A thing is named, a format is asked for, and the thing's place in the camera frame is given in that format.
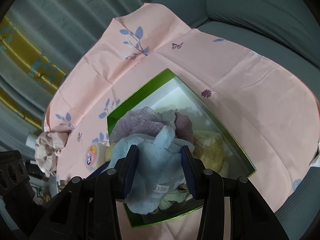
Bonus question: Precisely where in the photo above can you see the blue plush elephant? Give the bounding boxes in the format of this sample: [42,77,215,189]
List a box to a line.
[108,126,195,215]

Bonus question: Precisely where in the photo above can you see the grey and mauve towel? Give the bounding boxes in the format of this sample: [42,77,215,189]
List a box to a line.
[159,109,194,144]

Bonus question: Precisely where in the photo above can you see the green fluffy towel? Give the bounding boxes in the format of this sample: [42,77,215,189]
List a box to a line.
[158,184,192,211]

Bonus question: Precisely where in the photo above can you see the pink yogurt bottle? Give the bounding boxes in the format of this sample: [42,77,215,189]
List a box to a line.
[85,142,108,172]

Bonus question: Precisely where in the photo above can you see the yellow fluffy towel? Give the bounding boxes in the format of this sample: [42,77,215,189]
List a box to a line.
[193,130,229,177]

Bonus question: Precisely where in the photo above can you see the crumpled beige paper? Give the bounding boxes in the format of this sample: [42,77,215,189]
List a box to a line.
[35,132,69,177]

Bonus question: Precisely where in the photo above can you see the pink floral cloth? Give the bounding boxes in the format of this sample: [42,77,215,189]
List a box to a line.
[43,2,320,240]

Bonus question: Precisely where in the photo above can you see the green cardboard box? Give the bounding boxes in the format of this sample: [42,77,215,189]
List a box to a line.
[107,69,256,228]

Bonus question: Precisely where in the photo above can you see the teal curtain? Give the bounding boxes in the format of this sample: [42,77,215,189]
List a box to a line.
[1,0,154,159]

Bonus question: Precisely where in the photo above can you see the teal sofa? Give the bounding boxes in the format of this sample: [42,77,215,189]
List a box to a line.
[156,0,319,239]

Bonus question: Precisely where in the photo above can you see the black camera box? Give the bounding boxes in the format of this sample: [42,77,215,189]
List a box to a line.
[1,150,35,199]

